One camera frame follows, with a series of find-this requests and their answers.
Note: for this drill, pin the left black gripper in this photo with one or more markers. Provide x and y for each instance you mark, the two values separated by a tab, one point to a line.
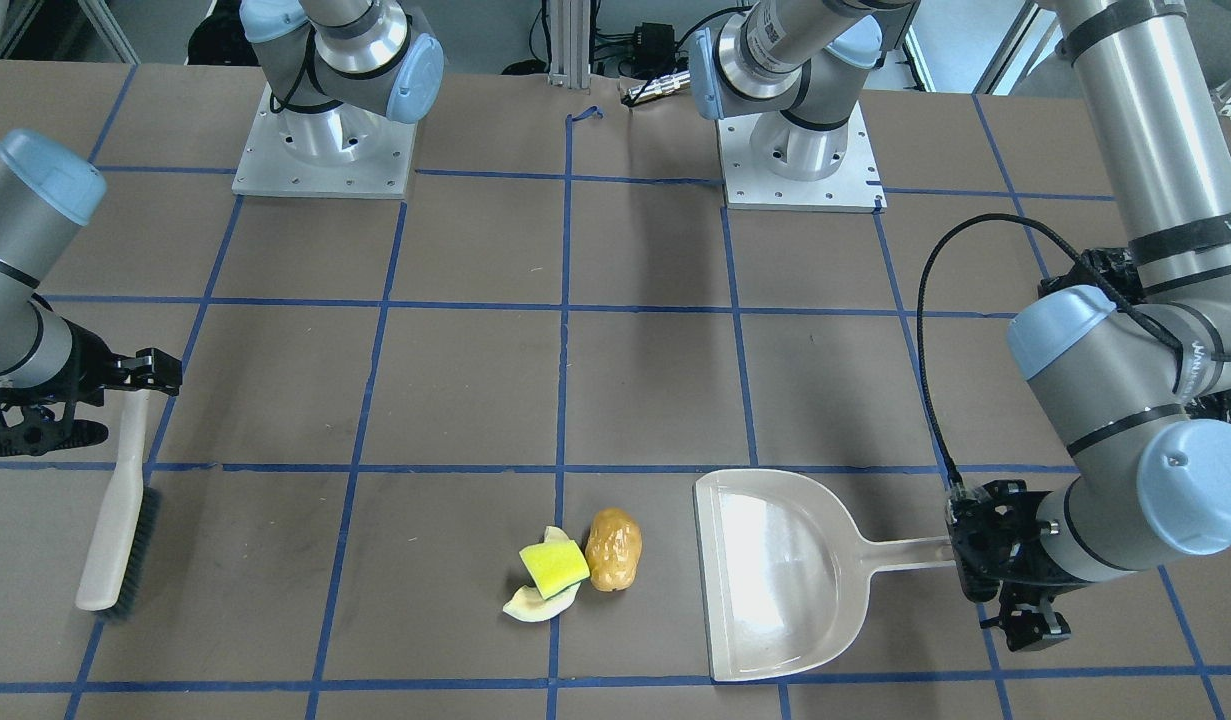
1015	546

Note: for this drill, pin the aluminium frame post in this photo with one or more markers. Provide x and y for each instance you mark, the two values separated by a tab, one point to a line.
569	36

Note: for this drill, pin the beige plastic dustpan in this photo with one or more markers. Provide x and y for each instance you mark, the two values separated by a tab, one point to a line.
787	573

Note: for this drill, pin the brown potato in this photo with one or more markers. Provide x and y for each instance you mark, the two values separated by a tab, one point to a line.
613	550

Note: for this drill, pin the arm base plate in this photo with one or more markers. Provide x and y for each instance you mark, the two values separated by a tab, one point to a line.
771	164
345	153

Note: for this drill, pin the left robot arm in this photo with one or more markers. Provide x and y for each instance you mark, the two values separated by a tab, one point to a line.
1115	376

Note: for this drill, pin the pale fruit peel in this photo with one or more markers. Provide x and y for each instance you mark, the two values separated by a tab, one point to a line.
528	606

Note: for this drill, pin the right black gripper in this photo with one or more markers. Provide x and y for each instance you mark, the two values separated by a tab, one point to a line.
91	361

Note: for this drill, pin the beige hand brush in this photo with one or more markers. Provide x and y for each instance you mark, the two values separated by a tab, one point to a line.
125	523

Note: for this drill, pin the yellow green sponge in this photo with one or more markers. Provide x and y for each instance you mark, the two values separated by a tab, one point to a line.
555	566

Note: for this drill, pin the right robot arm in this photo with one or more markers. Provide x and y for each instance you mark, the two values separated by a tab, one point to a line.
348	82

